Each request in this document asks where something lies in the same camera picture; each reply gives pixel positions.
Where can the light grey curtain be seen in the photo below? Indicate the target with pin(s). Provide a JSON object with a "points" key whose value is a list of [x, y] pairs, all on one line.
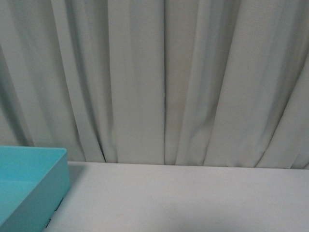
{"points": [[174, 82]]}

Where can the turquoise plastic storage box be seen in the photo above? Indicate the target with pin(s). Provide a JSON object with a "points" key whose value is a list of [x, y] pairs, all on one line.
{"points": [[33, 183]]}

